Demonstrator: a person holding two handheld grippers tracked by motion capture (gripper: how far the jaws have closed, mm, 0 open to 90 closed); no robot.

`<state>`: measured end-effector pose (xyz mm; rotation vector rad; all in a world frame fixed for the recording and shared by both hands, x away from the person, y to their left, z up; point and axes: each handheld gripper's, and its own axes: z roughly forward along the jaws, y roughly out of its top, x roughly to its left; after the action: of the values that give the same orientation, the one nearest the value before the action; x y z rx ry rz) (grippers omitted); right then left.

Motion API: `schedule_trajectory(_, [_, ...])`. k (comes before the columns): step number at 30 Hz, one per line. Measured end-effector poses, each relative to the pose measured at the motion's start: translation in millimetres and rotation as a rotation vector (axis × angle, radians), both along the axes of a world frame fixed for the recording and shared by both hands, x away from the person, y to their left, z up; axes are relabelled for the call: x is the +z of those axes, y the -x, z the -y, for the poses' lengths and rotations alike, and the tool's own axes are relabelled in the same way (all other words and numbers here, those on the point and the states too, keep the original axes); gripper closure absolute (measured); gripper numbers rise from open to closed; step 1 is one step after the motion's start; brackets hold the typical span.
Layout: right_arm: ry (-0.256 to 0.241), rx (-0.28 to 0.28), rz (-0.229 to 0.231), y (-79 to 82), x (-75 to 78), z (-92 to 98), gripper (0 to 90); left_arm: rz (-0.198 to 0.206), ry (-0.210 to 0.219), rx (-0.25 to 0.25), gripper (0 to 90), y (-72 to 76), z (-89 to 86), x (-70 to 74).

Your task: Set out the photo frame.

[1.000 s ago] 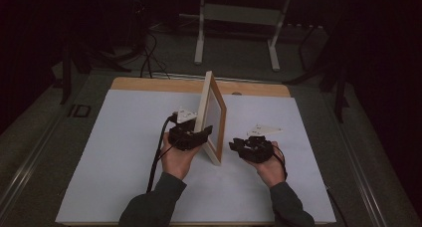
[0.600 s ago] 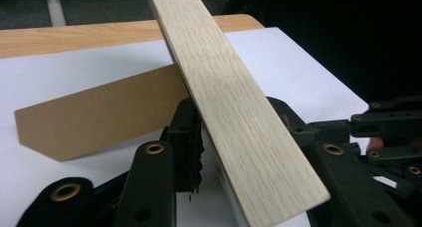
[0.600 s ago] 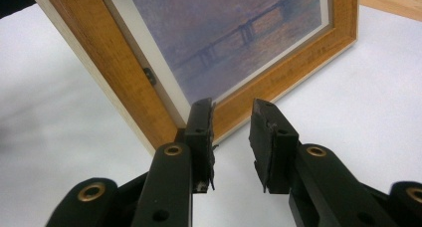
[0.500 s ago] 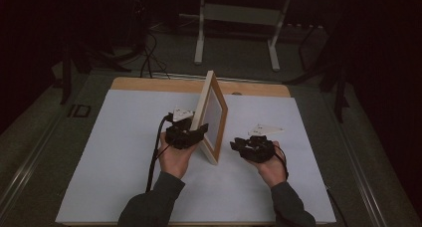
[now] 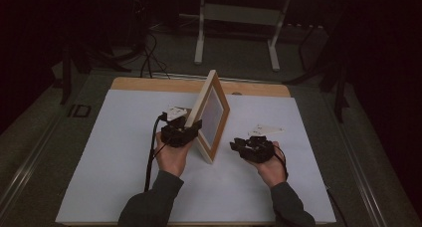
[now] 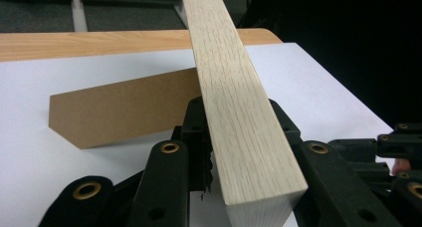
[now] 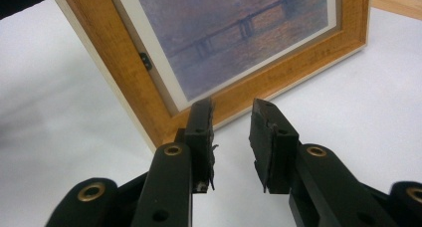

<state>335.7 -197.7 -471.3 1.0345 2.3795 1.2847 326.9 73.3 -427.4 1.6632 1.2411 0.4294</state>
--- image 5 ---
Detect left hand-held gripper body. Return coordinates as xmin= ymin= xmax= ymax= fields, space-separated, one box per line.
xmin=160 ymin=106 xmax=196 ymax=148

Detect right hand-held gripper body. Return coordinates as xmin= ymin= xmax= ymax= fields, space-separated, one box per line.
xmin=243 ymin=123 xmax=285 ymax=164

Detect wooden picture frame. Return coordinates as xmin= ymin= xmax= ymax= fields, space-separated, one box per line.
xmin=183 ymin=69 xmax=231 ymax=165

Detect person's right hand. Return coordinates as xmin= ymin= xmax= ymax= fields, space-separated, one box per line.
xmin=248 ymin=141 xmax=288 ymax=189

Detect person's left hand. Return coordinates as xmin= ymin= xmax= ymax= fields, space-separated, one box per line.
xmin=153 ymin=132 xmax=193 ymax=178

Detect white paper sheet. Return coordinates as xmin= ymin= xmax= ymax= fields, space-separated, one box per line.
xmin=55 ymin=89 xmax=337 ymax=225

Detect black metal stand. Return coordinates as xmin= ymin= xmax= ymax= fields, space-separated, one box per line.
xmin=284 ymin=23 xmax=351 ymax=124
xmin=59 ymin=37 xmax=132 ymax=106

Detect right hand-held gripper cable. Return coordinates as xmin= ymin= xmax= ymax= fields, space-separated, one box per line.
xmin=273 ymin=143 xmax=349 ymax=227

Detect hand-held gripper cable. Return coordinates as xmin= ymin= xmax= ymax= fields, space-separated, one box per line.
xmin=273 ymin=143 xmax=349 ymax=227
xmin=143 ymin=113 xmax=167 ymax=193

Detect left hand-held gripper cable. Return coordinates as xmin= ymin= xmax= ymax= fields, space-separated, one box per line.
xmin=143 ymin=113 xmax=167 ymax=193

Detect white metal desk frame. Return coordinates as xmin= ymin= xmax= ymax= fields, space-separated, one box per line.
xmin=193 ymin=0 xmax=293 ymax=73

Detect black floor cables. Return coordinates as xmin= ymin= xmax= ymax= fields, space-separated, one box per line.
xmin=139 ymin=30 xmax=171 ymax=80

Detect metal floor rail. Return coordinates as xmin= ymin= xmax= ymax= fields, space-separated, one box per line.
xmin=0 ymin=112 xmax=69 ymax=210
xmin=329 ymin=96 xmax=390 ymax=227

